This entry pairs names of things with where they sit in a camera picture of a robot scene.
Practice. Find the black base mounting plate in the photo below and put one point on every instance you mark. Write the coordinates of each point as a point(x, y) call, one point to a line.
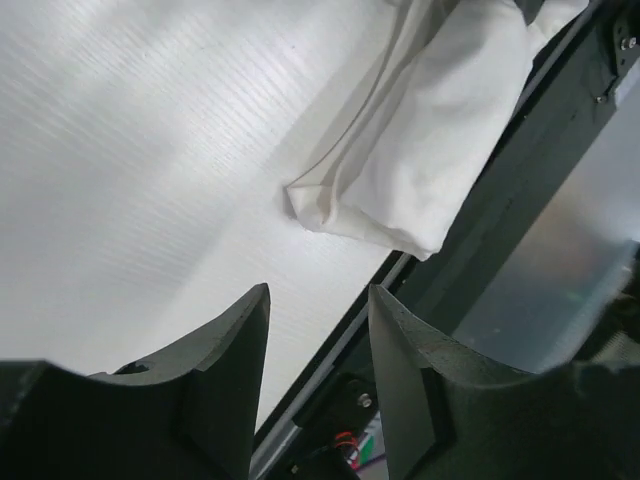
point(541, 267)

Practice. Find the white t shirt robot print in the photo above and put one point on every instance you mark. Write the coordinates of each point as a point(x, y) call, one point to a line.
point(400, 173)

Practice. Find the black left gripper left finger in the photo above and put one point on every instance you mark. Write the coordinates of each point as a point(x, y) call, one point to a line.
point(186, 411)

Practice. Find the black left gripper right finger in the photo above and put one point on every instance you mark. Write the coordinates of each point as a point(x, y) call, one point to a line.
point(449, 412)

